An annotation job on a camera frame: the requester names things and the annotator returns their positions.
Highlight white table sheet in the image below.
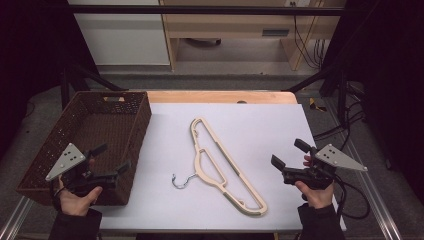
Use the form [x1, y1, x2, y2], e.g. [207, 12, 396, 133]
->
[91, 102, 348, 232]

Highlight person's left hand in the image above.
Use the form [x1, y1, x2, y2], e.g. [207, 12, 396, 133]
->
[58, 180, 104, 217]

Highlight person's right hand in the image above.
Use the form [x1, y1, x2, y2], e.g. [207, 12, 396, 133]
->
[294, 181, 335, 210]

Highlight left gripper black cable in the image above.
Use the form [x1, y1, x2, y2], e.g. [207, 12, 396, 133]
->
[49, 186, 68, 211]

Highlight aluminium rail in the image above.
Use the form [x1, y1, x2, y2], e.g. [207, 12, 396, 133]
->
[324, 99, 403, 240]
[0, 195, 34, 240]

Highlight black hanging cables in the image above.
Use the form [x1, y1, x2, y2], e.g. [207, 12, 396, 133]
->
[292, 2, 331, 70]

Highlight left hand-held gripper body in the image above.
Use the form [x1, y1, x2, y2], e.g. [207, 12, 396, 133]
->
[45, 142, 119, 198]

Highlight black floor cables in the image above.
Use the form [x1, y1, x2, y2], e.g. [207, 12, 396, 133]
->
[313, 99, 367, 153]

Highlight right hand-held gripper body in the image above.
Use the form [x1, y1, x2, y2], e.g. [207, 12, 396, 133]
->
[282, 143, 369, 192]

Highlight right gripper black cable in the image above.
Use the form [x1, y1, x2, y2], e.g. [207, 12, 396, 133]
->
[333, 174, 371, 220]

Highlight light wooden desk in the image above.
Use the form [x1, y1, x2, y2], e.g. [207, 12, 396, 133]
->
[159, 0, 348, 72]

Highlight brown woven basket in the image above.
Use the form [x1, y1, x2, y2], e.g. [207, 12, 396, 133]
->
[16, 90, 153, 207]

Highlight black horizontal frame bar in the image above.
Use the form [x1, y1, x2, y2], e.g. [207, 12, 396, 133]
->
[66, 4, 344, 17]

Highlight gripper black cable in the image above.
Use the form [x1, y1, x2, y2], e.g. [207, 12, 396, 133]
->
[49, 186, 68, 211]
[333, 174, 371, 220]

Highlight beige plastic clothes hanger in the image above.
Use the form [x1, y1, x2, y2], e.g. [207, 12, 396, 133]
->
[171, 117, 269, 217]

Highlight white cabinet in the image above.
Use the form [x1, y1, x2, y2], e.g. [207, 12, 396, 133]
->
[67, 0, 171, 67]

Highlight yellow black tape piece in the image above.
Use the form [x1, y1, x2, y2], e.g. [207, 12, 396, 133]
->
[308, 97, 328, 113]

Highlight black curtain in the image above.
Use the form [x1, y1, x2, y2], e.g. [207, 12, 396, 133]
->
[0, 0, 99, 159]
[321, 0, 424, 204]

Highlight black metal frame leg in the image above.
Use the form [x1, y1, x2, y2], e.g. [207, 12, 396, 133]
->
[286, 63, 350, 128]
[59, 63, 129, 111]

